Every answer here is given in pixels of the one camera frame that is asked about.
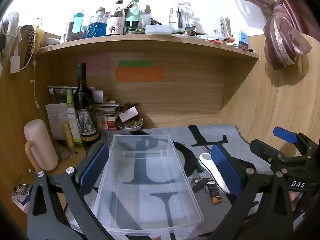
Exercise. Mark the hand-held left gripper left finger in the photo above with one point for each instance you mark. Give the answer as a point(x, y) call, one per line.
point(93, 166)

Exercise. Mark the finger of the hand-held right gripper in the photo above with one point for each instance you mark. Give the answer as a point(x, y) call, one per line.
point(263, 148)
point(285, 133)

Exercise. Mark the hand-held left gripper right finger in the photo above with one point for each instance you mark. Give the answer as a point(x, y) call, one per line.
point(225, 170)

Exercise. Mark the white oblong tool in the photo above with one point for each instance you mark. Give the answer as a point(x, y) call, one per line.
point(206, 158)

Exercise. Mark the clear plastic container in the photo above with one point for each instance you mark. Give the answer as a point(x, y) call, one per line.
point(147, 202)

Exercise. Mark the person's right hand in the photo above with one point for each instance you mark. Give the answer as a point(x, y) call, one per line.
point(294, 201)

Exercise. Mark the bunch of keys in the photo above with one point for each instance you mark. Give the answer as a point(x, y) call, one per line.
point(198, 185)

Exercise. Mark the eyeglasses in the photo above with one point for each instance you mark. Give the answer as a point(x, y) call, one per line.
point(65, 153)

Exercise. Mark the yellow tube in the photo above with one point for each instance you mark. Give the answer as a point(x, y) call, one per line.
point(68, 135)

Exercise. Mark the small red white box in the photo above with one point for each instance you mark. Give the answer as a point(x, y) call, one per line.
point(106, 123)

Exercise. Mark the green cosmetic tube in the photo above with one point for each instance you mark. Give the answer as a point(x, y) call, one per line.
point(73, 122)

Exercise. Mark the grey lettered mat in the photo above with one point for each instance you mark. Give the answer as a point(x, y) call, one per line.
point(182, 136)

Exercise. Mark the white bowl of trinkets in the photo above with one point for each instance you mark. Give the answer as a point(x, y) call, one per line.
point(130, 125)

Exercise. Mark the white note paper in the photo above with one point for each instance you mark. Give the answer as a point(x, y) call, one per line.
point(56, 120)

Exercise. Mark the white card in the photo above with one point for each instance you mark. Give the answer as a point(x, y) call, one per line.
point(128, 114)

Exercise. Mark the dark wine bottle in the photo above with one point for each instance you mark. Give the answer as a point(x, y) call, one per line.
point(84, 100)

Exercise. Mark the white and blue box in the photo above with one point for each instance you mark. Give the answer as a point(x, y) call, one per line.
point(21, 202)

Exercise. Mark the rolled paper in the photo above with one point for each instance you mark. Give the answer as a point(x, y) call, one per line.
point(62, 91)

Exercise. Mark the pink sticky note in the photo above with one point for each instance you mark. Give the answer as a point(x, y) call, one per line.
point(95, 65)

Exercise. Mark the orange sticky note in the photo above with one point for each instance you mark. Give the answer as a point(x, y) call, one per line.
point(140, 74)

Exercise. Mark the blue plastic box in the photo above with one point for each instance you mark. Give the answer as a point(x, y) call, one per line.
point(242, 40)

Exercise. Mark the pink curtain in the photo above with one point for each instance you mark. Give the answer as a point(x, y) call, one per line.
point(282, 30)

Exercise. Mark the green sticky note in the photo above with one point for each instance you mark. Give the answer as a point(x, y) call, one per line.
point(136, 63)

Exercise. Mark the small clear jar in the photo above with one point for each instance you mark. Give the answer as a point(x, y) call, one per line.
point(225, 26)

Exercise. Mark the wooden shelf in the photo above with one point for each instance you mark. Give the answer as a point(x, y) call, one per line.
point(150, 43)

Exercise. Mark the hanging headbands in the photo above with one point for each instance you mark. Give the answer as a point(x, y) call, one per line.
point(30, 45)

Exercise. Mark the glass bottle of blue beads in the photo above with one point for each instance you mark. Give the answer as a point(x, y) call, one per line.
point(97, 26)

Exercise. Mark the teal bottle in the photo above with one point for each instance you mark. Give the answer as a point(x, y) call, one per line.
point(77, 22)

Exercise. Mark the corked clear labelled bottle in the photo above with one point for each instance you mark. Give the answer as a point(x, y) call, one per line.
point(116, 17)

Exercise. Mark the flat clear plastic box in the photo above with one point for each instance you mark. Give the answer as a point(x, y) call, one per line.
point(158, 29)

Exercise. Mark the tall clear glass jar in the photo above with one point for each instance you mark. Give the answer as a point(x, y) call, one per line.
point(181, 15)

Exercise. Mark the white cloth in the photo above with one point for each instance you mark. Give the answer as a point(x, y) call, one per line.
point(11, 30)

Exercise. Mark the mint green bottle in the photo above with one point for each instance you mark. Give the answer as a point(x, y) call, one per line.
point(132, 11)

